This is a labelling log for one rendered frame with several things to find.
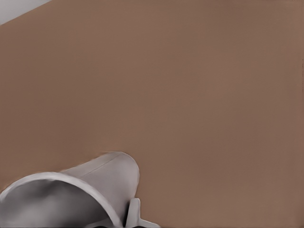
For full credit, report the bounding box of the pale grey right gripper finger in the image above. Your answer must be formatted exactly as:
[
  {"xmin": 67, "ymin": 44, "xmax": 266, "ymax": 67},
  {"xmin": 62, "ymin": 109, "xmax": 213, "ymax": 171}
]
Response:
[{"xmin": 124, "ymin": 198, "xmax": 160, "ymax": 228}]

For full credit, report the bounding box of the white IKEA cup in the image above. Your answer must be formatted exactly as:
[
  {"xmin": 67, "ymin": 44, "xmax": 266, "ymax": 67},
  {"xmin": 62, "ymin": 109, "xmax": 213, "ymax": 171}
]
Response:
[{"xmin": 0, "ymin": 151, "xmax": 140, "ymax": 228}]

